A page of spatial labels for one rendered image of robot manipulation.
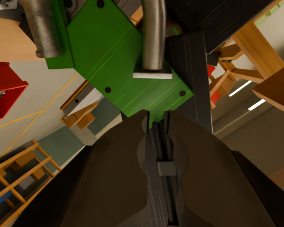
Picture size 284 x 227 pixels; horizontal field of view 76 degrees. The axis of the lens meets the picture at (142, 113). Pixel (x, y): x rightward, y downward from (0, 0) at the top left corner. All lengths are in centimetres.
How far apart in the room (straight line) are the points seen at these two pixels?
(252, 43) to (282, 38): 900
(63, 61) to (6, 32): 26
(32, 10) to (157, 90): 20
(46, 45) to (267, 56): 100
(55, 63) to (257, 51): 96
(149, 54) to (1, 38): 40
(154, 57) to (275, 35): 976
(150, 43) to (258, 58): 89
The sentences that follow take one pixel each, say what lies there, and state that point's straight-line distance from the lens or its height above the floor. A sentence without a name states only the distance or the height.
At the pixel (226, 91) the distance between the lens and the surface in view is 417.
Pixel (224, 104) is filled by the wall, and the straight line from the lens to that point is 963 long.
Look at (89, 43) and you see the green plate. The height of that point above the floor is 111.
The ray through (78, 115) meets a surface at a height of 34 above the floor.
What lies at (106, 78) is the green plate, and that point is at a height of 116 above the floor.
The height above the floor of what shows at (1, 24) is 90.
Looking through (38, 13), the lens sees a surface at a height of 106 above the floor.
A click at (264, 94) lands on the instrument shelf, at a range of 78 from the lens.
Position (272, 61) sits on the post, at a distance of 113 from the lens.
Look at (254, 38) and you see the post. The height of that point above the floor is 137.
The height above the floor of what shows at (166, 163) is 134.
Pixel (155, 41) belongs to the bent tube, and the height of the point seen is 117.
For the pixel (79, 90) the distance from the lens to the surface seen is 47.
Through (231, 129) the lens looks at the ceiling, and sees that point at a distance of 778.
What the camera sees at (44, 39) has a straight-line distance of 29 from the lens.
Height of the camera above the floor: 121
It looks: 5 degrees up
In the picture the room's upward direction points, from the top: 139 degrees clockwise
